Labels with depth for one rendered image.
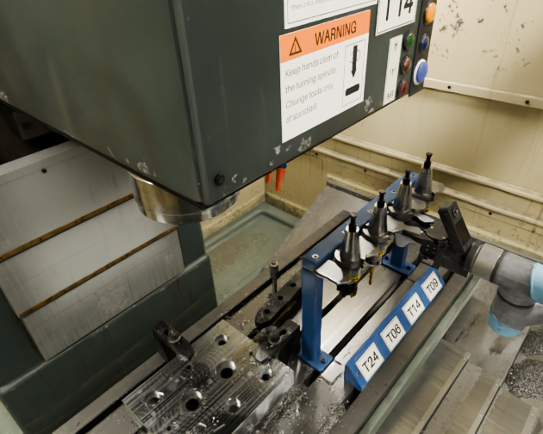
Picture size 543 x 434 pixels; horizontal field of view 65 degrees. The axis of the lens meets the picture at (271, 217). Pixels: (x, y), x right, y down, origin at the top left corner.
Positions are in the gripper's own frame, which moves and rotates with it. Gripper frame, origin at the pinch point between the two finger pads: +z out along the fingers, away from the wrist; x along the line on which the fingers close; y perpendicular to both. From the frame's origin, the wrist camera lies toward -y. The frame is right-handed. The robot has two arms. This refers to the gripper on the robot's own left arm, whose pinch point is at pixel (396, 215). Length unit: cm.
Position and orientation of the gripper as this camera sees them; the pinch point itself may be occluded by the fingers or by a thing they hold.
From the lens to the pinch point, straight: 108.0
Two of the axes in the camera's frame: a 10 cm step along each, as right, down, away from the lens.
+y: 0.2, 8.2, 5.7
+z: -7.4, -3.7, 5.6
